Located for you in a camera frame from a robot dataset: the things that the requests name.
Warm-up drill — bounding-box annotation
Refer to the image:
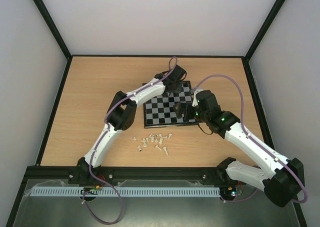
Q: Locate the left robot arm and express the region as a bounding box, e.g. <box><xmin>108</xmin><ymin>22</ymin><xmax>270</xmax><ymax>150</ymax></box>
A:
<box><xmin>73</xmin><ymin>64</ymin><xmax>187</xmax><ymax>184</ymax></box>

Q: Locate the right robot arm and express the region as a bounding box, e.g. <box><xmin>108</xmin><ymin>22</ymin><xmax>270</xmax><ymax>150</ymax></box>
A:
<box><xmin>173</xmin><ymin>89</ymin><xmax>305</xmax><ymax>207</ymax></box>

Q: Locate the black grey chessboard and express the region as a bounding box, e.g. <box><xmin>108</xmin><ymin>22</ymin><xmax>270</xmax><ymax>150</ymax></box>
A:
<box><xmin>143</xmin><ymin>80</ymin><xmax>198</xmax><ymax>129</ymax></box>

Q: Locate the clear plastic sheet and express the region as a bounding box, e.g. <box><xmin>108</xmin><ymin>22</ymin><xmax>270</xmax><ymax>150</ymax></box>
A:
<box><xmin>244</xmin><ymin>180</ymin><xmax>293</xmax><ymax>203</ymax></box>

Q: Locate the black aluminium frame rail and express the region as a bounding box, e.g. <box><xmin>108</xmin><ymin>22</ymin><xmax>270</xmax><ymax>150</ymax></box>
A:
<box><xmin>24</xmin><ymin>166</ymin><xmax>236</xmax><ymax>185</ymax></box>

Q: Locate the light blue cable duct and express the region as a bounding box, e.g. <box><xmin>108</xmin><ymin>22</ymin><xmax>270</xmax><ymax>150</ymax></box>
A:
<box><xmin>30</xmin><ymin>186</ymin><xmax>221</xmax><ymax>198</ymax></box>

